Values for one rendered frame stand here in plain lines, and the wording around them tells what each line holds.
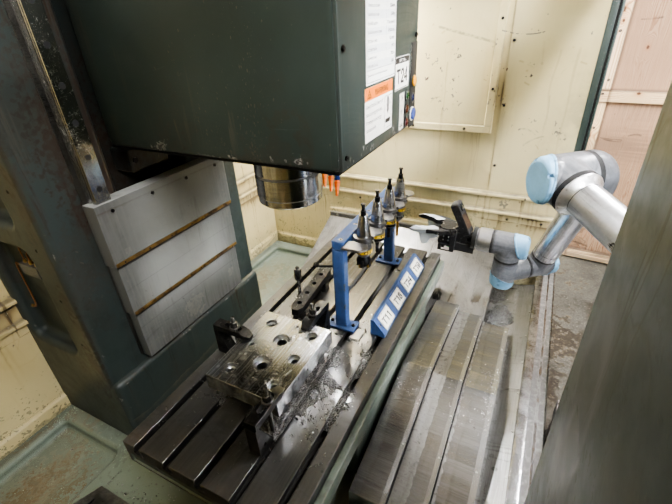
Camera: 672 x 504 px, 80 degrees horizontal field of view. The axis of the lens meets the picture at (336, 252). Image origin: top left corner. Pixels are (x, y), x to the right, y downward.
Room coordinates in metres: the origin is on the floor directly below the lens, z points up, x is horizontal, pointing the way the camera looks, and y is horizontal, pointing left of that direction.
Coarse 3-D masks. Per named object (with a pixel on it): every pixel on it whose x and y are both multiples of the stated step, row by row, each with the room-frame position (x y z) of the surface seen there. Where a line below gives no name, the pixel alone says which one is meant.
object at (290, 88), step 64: (64, 0) 1.03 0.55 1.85; (128, 0) 0.94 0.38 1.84; (192, 0) 0.86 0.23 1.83; (256, 0) 0.79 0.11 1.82; (320, 0) 0.73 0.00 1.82; (128, 64) 0.96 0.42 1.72; (192, 64) 0.87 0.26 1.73; (256, 64) 0.80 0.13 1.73; (320, 64) 0.74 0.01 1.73; (128, 128) 0.99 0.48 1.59; (192, 128) 0.89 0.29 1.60; (256, 128) 0.81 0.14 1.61; (320, 128) 0.74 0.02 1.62
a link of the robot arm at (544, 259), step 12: (612, 168) 0.91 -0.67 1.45; (612, 180) 0.90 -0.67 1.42; (612, 192) 0.93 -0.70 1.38; (564, 216) 1.00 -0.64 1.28; (552, 228) 1.03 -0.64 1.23; (564, 228) 1.00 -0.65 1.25; (576, 228) 0.99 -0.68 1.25; (540, 240) 1.07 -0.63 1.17; (552, 240) 1.03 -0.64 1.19; (564, 240) 1.01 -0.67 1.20; (540, 252) 1.06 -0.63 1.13; (552, 252) 1.03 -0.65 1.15; (540, 264) 1.06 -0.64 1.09; (552, 264) 1.05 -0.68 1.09
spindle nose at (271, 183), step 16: (256, 176) 0.90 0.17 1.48; (272, 176) 0.85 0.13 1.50; (288, 176) 0.85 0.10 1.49; (304, 176) 0.86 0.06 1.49; (320, 176) 0.91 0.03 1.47; (272, 192) 0.86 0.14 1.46; (288, 192) 0.85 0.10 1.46; (304, 192) 0.86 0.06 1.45; (320, 192) 0.90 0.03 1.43; (272, 208) 0.86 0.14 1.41; (288, 208) 0.85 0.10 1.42
